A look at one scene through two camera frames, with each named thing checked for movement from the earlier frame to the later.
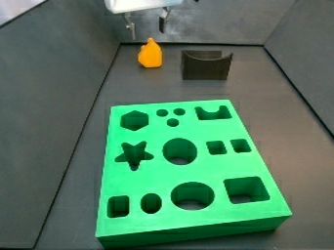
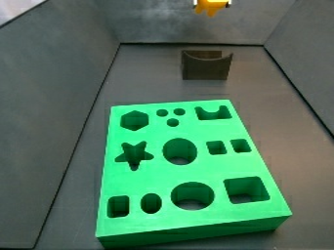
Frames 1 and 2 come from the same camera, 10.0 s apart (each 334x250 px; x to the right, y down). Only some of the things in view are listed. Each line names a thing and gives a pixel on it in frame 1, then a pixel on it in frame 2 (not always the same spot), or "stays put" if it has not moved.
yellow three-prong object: [150, 55] to [210, 6]
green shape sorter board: [185, 176] stays put
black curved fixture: [205, 64] stays put
